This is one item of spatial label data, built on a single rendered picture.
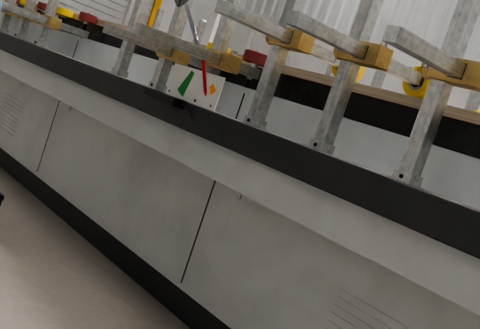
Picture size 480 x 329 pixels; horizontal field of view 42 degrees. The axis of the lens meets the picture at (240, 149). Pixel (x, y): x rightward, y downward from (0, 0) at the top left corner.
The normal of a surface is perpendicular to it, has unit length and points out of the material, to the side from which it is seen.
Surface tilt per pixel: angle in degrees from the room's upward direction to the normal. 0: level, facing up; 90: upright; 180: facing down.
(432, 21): 90
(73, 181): 90
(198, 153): 90
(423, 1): 90
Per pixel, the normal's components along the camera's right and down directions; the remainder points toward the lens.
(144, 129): -0.72, -0.19
